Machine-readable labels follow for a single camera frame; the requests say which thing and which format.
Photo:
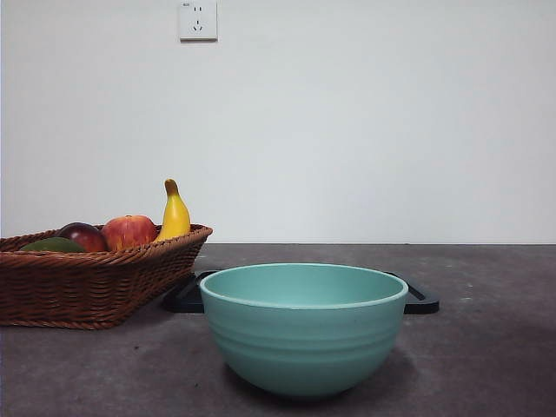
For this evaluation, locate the black rectangular tray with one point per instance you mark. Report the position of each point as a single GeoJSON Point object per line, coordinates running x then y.
{"type": "Point", "coordinates": [187, 302]}

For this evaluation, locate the red yellow apple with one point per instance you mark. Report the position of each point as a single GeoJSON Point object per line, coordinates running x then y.
{"type": "Point", "coordinates": [128, 232]}

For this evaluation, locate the white wall power socket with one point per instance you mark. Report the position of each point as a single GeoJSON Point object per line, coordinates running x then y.
{"type": "Point", "coordinates": [199, 21]}

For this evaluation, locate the teal ceramic bowl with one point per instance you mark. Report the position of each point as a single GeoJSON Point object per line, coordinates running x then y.
{"type": "Point", "coordinates": [304, 343]}

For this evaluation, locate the brown woven wicker basket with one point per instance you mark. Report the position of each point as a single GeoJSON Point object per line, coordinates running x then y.
{"type": "Point", "coordinates": [87, 286]}

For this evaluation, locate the dark red plum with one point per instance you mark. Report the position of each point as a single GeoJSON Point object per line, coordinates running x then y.
{"type": "Point", "coordinates": [82, 236]}

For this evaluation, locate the green avocado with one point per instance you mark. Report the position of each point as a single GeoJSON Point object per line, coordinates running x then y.
{"type": "Point", "coordinates": [52, 246]}

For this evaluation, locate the yellow banana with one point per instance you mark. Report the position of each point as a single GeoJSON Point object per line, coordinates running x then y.
{"type": "Point", "coordinates": [176, 217]}

